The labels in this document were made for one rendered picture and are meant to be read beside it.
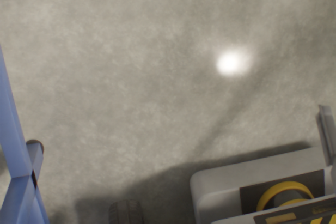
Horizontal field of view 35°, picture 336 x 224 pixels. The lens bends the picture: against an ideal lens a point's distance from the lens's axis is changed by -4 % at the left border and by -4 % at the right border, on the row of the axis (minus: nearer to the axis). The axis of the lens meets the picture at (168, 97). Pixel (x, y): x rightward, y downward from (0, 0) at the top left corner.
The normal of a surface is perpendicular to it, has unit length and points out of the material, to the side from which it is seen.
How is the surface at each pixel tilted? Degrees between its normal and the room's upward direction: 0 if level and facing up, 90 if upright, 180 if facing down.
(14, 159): 0
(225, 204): 0
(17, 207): 90
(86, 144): 0
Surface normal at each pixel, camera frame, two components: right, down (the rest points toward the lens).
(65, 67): 0.10, 0.33
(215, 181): -0.16, -0.93
